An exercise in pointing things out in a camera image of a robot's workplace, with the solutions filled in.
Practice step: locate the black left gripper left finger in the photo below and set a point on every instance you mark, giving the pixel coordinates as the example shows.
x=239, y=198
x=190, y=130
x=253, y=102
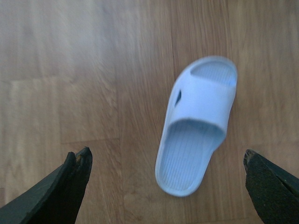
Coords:
x=57, y=198

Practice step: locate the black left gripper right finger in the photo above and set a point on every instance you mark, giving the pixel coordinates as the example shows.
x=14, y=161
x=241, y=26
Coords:
x=274, y=192

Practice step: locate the light blue slipper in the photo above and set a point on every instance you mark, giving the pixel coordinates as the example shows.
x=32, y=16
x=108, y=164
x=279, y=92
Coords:
x=196, y=123

